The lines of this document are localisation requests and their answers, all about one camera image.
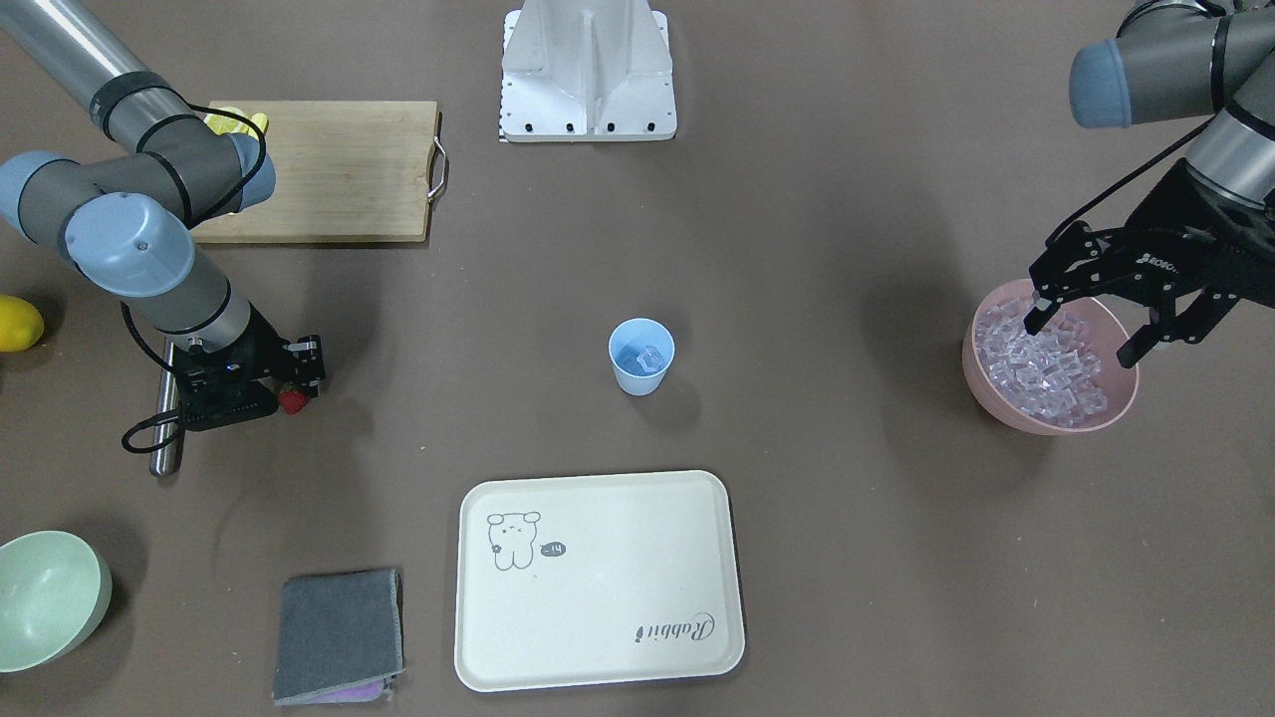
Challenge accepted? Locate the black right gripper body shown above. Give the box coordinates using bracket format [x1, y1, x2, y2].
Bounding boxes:
[177, 307, 326, 432]

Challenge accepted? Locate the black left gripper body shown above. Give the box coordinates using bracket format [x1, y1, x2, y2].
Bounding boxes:
[1028, 159, 1274, 306]

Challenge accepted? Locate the red strawberry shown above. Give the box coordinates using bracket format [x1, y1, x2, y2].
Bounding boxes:
[275, 387, 310, 415]

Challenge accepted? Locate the steel muddler black tip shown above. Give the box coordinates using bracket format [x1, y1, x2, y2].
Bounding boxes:
[149, 370, 185, 478]

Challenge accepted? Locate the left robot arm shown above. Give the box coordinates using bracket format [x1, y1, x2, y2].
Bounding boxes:
[1024, 1, 1274, 367]

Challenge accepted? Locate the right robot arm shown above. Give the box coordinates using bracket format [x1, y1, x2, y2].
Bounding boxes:
[1, 1, 325, 432]

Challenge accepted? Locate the pile of clear ice cubes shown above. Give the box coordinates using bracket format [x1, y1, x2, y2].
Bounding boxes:
[973, 299, 1111, 427]

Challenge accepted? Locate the light blue plastic cup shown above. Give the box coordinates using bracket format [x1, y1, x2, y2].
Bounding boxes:
[609, 318, 674, 395]

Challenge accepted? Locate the pink bowl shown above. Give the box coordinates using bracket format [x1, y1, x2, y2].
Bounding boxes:
[963, 279, 1140, 435]

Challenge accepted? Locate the wooden cutting board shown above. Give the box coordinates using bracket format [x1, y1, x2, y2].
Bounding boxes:
[194, 100, 448, 245]

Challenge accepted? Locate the lower yellow lemon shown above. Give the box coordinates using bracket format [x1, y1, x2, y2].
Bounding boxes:
[0, 295, 46, 353]

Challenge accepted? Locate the yellow plastic knife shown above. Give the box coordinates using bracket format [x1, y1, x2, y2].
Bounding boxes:
[238, 114, 269, 139]

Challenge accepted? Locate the lower lemon slice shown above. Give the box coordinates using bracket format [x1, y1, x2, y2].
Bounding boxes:
[204, 108, 252, 135]

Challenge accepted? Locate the mint green bowl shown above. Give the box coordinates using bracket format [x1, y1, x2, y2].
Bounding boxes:
[1, 529, 113, 674]

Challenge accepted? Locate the grey folded cloth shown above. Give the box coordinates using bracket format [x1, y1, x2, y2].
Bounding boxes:
[272, 568, 404, 707]

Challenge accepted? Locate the cream rabbit tray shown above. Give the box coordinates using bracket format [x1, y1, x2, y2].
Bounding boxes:
[453, 469, 746, 693]

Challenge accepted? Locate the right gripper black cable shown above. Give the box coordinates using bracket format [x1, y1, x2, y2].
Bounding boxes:
[120, 98, 270, 455]

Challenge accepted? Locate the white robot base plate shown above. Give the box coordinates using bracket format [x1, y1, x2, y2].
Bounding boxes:
[499, 1, 678, 142]

